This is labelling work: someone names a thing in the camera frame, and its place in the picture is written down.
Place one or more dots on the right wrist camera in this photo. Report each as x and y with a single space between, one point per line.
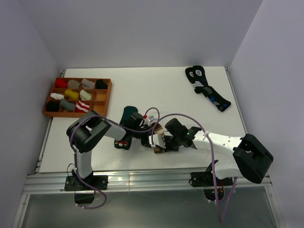
156 140

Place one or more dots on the wooden compartment tray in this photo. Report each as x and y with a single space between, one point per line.
99 102

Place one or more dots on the rolled black sock, top row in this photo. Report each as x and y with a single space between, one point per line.
101 84

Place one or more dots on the rolled black sock, bottom row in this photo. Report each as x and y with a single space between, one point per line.
52 106

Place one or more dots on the rolled dark grey sock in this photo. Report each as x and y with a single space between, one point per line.
67 106

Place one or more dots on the rolled red white striped sock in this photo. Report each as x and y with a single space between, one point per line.
82 107

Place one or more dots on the rolled beige grey sock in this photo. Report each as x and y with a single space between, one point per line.
73 84

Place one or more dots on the black sports sock, left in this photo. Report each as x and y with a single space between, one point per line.
196 76

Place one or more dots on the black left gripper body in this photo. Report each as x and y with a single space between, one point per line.
143 136

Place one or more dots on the rolled light grey sock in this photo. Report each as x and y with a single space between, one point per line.
87 84

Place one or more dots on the rolled cream sock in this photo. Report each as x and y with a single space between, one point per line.
84 95

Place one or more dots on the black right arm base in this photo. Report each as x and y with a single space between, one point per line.
205 179

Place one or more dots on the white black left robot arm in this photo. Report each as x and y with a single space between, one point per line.
87 132

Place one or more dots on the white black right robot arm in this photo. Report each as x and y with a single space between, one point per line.
233 156

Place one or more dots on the brown striped sock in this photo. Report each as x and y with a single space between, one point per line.
158 130

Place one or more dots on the rolled yellow sock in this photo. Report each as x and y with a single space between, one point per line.
72 95

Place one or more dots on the black sports sock, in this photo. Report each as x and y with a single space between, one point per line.
221 103
196 76

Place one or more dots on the black sports sock, right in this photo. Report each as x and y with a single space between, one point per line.
221 103

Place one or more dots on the rolled black sock, row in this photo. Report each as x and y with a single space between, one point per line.
101 84
52 106

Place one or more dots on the dark green reindeer sock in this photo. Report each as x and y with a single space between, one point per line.
125 143

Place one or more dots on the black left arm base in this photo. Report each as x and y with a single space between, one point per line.
83 194

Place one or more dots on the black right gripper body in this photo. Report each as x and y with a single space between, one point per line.
172 143

